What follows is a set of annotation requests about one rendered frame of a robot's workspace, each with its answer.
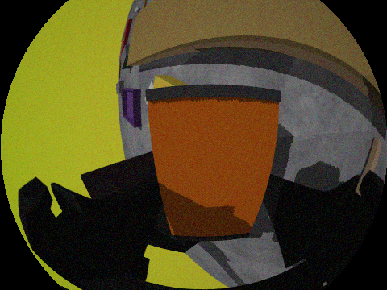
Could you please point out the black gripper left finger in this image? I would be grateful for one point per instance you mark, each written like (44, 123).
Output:
(122, 222)

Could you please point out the yellow rectangular block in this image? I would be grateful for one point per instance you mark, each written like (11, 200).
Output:
(166, 81)

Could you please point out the red flat block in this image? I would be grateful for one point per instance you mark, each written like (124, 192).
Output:
(126, 36)

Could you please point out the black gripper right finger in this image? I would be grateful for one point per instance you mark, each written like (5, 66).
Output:
(299, 214)

